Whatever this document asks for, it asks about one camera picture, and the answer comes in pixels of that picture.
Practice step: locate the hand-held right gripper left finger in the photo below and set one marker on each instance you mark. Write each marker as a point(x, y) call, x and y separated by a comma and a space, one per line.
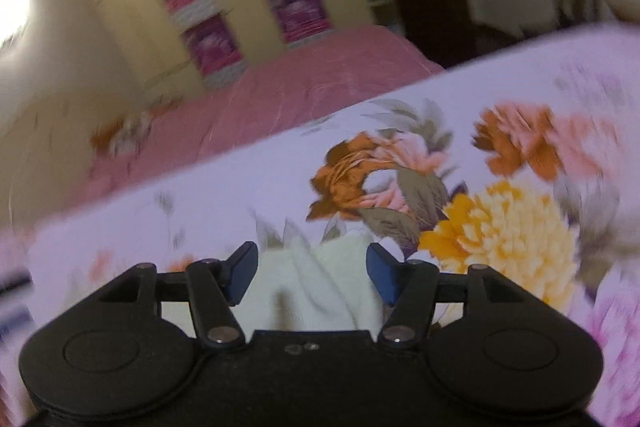
point(241, 274)

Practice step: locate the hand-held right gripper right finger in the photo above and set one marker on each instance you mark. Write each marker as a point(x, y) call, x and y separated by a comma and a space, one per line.
point(382, 277)

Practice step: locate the light green sweater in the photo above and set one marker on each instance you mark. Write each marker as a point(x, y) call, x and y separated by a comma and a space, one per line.
point(325, 277)

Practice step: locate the floral bed sheet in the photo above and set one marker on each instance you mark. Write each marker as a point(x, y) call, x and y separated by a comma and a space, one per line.
point(250, 187)

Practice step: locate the pink bed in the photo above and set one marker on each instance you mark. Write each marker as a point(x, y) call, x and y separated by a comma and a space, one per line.
point(280, 92)

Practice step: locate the wall lamp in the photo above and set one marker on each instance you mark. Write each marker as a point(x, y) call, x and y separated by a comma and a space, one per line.
point(12, 7)

